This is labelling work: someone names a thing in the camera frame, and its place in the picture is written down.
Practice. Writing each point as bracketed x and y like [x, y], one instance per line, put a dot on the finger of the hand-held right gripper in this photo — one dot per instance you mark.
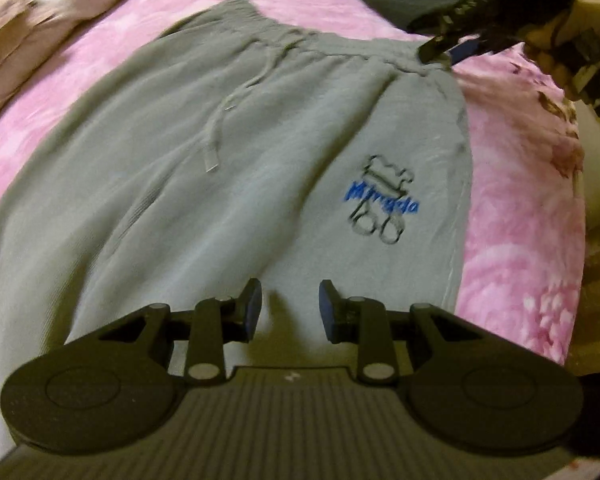
[462, 50]
[460, 7]

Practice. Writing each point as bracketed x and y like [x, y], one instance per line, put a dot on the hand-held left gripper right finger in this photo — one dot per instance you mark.
[326, 310]

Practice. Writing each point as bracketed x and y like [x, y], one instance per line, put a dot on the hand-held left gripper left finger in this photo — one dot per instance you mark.
[252, 310]

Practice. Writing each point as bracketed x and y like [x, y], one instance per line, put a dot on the person's right hand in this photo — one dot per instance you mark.
[547, 40]

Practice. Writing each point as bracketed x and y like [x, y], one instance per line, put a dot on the pink floral blanket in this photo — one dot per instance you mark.
[520, 185]

